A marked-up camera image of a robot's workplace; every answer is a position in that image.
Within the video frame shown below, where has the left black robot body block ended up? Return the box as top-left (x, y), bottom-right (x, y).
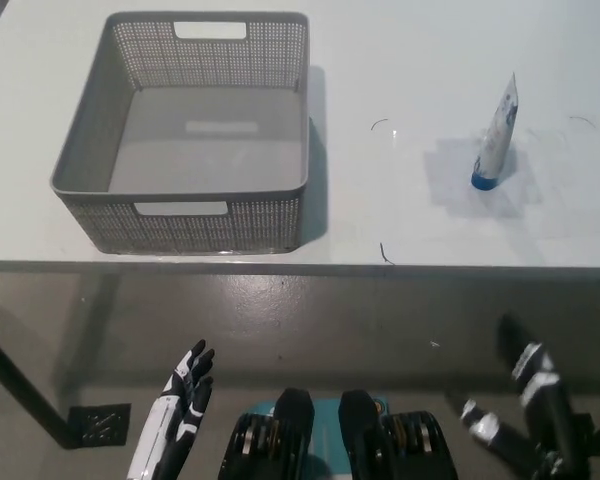
top-left (218, 388), bottom-right (316, 480)

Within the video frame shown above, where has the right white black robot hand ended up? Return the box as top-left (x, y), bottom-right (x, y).
top-left (447, 313), bottom-right (597, 466)

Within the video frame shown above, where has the grey perforated plastic basket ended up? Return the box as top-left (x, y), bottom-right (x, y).
top-left (49, 10), bottom-right (312, 256)

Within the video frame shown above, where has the white shampoo tube blue cap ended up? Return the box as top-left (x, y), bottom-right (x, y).
top-left (470, 71), bottom-right (521, 192)

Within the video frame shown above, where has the black metal table leg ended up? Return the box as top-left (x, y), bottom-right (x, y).
top-left (0, 319), bottom-right (83, 449)

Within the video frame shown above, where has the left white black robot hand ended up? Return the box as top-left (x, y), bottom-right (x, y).
top-left (124, 339), bottom-right (217, 480)

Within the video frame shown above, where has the black square floor plate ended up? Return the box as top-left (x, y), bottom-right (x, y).
top-left (68, 403), bottom-right (132, 448)

